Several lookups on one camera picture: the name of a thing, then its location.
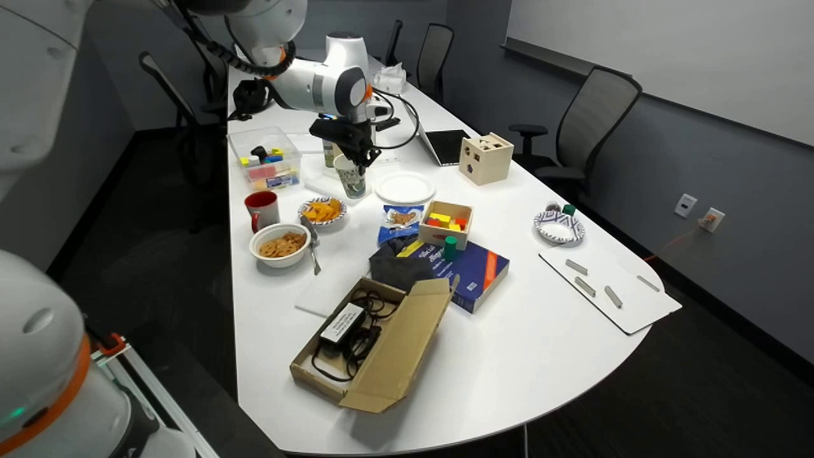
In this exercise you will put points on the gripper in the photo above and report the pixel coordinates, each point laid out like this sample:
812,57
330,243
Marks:
337,132

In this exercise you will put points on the patterned paper coffee cup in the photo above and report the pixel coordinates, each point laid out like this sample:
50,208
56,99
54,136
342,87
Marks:
351,183

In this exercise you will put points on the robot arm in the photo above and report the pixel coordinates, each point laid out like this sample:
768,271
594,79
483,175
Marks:
318,86

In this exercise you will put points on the white and red mug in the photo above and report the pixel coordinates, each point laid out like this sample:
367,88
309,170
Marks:
263,208

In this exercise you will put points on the green can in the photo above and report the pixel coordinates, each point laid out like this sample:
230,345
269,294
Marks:
328,152

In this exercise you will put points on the white paper plate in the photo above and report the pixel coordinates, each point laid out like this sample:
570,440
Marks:
404,187

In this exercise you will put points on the heap of orange crackers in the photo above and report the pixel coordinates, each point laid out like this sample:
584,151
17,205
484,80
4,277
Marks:
323,210

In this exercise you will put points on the patterned paper bowl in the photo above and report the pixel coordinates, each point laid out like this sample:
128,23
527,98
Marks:
305,208

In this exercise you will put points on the blue snack bag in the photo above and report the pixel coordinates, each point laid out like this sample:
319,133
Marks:
399,222

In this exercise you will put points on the black laptop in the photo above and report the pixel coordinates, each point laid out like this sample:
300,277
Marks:
448,146

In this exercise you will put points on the heap of coloured toy blocks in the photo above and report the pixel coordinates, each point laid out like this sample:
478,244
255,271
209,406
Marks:
270,170

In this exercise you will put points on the metal spoon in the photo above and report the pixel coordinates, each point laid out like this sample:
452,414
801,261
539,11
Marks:
313,245

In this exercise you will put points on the heap of coloured wooden blocks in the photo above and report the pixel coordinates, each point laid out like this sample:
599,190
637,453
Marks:
445,222

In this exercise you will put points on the clear plastic bin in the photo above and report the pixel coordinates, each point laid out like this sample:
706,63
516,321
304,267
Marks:
251,143

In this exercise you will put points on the small open wooden box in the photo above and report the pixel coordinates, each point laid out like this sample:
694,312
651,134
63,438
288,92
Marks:
439,236

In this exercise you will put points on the black cloth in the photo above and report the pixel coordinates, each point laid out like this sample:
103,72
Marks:
397,264

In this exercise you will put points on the heap of brown pretzels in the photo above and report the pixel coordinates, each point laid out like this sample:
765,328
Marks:
283,245

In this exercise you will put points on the black office chair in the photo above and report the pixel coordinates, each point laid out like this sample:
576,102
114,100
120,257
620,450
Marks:
395,41
434,54

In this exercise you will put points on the wooden shape sorter cube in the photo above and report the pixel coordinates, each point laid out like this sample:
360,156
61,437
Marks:
486,162

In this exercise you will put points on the black bag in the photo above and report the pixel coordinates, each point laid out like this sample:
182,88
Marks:
249,97

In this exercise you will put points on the green cylinder block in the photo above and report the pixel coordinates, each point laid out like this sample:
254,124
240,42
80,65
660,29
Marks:
450,249

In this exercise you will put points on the white bowl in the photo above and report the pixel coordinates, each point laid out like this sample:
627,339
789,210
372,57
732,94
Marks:
280,259

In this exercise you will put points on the blue book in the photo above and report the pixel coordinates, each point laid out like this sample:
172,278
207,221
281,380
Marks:
477,273

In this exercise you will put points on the open cardboard box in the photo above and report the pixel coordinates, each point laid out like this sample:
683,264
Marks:
400,343

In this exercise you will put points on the patterned paper plate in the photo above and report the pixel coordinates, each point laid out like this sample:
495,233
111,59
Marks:
558,230

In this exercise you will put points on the small green block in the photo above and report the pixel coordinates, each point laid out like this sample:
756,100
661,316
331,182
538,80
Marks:
568,210

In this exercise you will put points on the grey mesh office chair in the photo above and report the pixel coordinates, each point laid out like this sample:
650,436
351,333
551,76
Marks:
594,114

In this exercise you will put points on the grey marker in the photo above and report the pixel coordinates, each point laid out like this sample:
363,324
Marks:
613,297
585,286
577,267
648,283

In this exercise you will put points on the white lap board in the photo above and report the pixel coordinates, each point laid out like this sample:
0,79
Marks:
629,312

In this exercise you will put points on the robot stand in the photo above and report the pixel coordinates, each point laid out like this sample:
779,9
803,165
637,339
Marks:
152,394

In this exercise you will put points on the wall whiteboard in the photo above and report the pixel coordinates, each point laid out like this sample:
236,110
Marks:
668,51

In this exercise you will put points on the white wall socket plate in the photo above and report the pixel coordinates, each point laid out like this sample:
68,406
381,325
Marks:
713,219
685,205

